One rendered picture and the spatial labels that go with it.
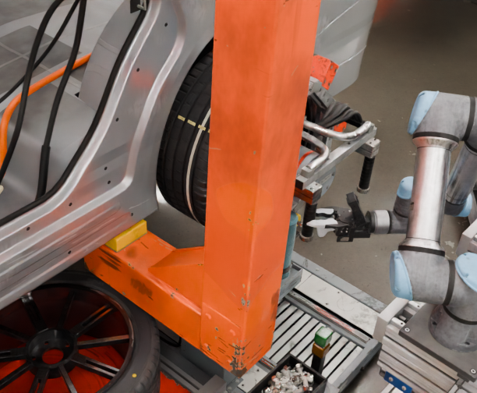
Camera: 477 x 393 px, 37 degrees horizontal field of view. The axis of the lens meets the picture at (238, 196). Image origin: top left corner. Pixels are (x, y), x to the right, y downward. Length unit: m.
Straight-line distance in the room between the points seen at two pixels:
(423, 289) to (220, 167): 0.58
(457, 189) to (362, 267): 1.25
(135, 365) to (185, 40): 0.96
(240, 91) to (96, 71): 0.83
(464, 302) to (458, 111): 0.47
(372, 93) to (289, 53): 3.15
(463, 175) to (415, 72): 2.97
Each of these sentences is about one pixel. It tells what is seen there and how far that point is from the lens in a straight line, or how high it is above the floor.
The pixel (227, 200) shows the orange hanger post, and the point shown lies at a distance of 1.72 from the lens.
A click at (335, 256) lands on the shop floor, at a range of 3.32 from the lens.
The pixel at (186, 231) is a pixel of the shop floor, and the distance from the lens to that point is 3.36.
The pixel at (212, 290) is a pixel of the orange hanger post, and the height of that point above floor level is 0.81.
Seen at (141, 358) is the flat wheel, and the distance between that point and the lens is 2.19.
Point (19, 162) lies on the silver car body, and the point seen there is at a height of 0.89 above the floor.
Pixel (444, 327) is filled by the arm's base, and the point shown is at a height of 0.87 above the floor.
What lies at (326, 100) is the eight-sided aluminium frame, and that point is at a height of 1.01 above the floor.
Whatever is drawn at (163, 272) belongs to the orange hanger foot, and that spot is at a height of 0.72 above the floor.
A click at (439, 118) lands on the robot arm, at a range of 1.86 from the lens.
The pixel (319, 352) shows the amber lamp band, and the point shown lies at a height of 0.59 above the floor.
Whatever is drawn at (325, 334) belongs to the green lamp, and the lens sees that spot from 2.09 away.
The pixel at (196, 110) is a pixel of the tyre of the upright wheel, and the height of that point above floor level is 1.07.
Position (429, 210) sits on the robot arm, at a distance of 1.82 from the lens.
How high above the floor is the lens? 2.21
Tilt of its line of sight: 38 degrees down
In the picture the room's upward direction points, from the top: 5 degrees clockwise
